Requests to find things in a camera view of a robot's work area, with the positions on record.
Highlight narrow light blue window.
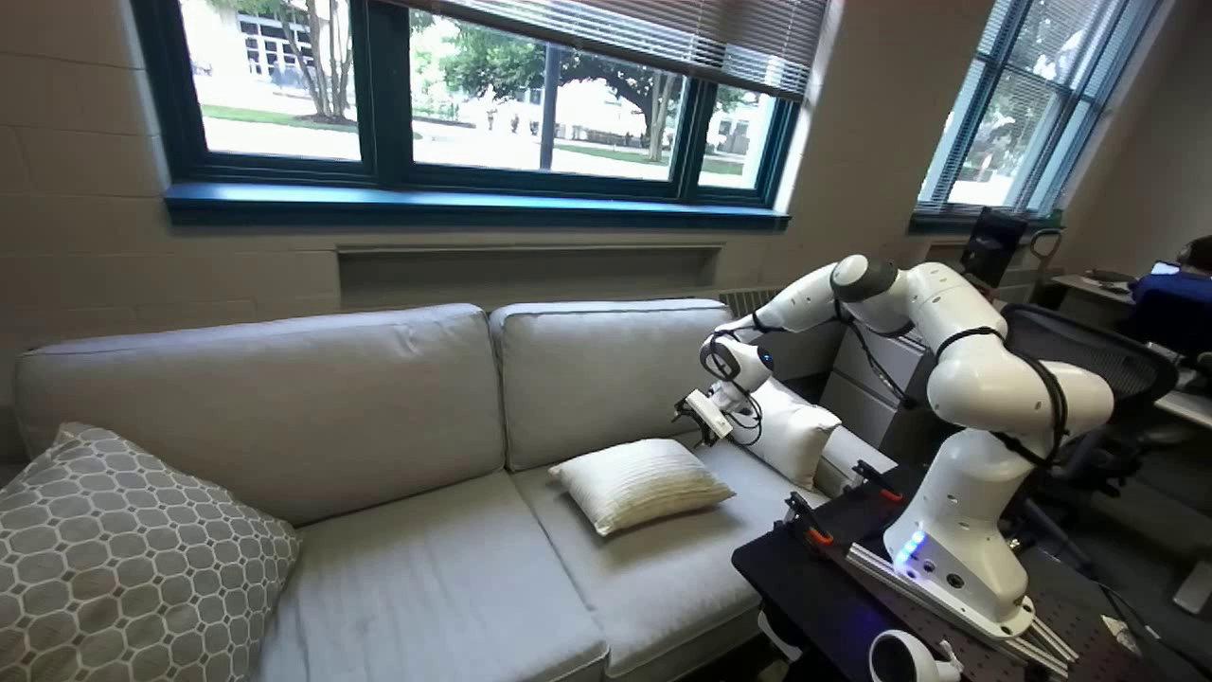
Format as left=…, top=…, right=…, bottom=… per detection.
left=909, top=0, right=1172, bottom=237

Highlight grey lattice pattern pillow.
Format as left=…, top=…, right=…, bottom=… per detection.
left=0, top=416, right=307, bottom=682

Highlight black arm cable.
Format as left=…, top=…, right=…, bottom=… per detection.
left=836, top=294, right=1075, bottom=475

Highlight grey drawer cabinet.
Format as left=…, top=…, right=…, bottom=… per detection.
left=819, top=318, right=944, bottom=462

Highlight grey fabric sofa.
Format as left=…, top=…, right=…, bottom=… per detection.
left=11, top=294, right=900, bottom=682

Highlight grey window blinds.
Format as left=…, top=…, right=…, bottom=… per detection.
left=402, top=0, right=836, bottom=97

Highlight orange black clamp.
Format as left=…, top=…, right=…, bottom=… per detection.
left=784, top=490, right=850, bottom=552
left=850, top=455, right=912, bottom=507

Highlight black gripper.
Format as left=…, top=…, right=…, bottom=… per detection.
left=669, top=374, right=763, bottom=448

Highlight dark blue desk object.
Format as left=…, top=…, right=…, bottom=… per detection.
left=1130, top=256, right=1212, bottom=360

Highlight white VR controller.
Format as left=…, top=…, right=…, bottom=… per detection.
left=864, top=626, right=970, bottom=682

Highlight black robot table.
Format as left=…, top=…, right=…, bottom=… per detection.
left=731, top=459, right=1212, bottom=682

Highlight silver robot mounting plate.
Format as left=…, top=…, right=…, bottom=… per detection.
left=840, top=539, right=1085, bottom=677

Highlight cream striped pillow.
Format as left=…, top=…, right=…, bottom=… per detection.
left=544, top=433, right=740, bottom=541
left=742, top=374, right=843, bottom=491

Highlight wide blue frame window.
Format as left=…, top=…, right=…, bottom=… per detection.
left=130, top=0, right=811, bottom=235

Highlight black office chair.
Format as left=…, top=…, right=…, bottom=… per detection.
left=1000, top=299, right=1186, bottom=500

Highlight wall heater vent grille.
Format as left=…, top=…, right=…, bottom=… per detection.
left=717, top=285, right=782, bottom=318

